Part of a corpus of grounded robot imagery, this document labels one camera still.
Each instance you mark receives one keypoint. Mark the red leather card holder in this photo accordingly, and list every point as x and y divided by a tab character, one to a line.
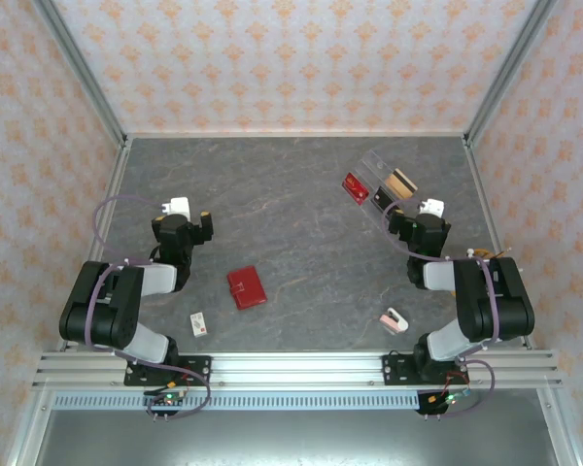
247	289

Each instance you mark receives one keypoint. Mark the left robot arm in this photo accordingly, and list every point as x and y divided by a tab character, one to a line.
102	310

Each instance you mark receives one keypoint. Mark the black plastic card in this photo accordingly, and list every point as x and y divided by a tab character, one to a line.
381	199

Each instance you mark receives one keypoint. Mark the gold magnetic stripe card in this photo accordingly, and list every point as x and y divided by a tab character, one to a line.
396	182

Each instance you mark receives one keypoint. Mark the red plastic card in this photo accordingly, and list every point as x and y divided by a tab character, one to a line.
355	189

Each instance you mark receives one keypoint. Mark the clear acrylic card stand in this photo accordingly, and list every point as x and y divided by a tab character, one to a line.
376	162

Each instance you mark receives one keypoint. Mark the pink white stapler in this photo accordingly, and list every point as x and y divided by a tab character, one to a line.
393	321

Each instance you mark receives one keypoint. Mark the small white red box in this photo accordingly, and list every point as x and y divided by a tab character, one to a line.
198	324

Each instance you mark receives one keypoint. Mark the grey metal sheet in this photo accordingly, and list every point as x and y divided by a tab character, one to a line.
296	437

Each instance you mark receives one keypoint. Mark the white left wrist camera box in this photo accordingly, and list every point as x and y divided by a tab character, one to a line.
177	206

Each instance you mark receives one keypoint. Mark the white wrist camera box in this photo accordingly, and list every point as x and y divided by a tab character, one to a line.
432	208
177	206

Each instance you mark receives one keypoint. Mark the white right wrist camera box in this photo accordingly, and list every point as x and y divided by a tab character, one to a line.
432	208

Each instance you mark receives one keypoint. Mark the aluminium side rail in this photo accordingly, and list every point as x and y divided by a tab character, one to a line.
483	194
108	204

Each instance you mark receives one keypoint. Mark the aluminium profile rail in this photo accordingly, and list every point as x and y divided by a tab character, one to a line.
296	371

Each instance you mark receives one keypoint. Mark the aluminium frame post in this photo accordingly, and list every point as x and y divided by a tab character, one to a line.
84	73
506	73

